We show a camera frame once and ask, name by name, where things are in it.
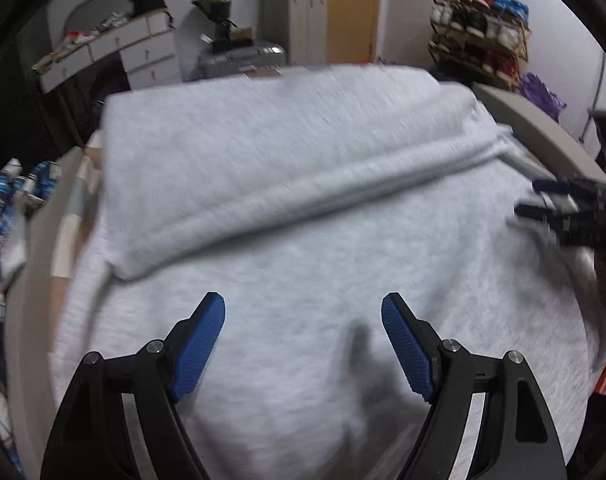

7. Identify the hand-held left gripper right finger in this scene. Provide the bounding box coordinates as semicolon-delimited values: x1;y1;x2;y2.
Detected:
380;291;568;480

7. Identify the blue plaid blanket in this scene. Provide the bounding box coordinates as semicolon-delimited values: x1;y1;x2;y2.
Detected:
0;157;64;461

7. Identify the black duffel bag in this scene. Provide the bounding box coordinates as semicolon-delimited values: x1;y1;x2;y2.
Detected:
78;60;128;128

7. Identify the silver suitcase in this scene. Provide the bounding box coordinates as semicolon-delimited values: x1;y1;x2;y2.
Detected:
198;40;287;81

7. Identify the grey rounded frame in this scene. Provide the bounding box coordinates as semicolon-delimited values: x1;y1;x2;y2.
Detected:
64;0;138;36

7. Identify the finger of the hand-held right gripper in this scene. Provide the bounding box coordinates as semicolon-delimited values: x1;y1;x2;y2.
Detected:
532;178;604;201
514;203;591;247

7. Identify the thin dark pole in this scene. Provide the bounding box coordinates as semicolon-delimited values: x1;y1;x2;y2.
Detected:
580;52;606;141

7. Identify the checked bed sheet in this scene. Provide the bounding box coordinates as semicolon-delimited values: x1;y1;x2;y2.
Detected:
53;65;304;281

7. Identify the white desk with drawers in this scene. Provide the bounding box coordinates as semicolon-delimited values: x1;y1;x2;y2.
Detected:
32;10;176;93

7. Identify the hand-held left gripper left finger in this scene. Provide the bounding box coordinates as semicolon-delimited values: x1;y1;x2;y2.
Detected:
40;291;227;480

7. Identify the wooden shoe rack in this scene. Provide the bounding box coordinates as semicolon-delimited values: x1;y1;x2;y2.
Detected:
427;0;534;88

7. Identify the purple bag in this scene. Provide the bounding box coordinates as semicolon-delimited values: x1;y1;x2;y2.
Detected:
519;72;568;121

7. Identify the wooden door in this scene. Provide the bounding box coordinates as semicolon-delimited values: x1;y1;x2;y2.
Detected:
313;0;384;65

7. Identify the pile of desk clutter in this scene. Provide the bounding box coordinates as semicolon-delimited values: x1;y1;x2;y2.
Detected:
33;12;134;68

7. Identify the wrapped flower bouquet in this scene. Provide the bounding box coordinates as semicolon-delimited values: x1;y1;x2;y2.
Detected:
190;0;232;26

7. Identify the shoe rack with shoes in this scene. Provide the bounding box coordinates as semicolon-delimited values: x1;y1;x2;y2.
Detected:
427;0;530;78

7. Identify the red plastic stool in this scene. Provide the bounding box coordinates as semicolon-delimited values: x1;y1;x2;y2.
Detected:
590;330;606;397

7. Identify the light grey hoodie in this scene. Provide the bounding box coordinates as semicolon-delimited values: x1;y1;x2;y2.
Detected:
50;62;604;480

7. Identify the dark wardrobe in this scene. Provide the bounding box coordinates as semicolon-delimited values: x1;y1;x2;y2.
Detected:
0;0;84;181

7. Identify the beige suitcase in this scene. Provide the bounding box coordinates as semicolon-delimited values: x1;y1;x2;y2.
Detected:
261;0;328;67

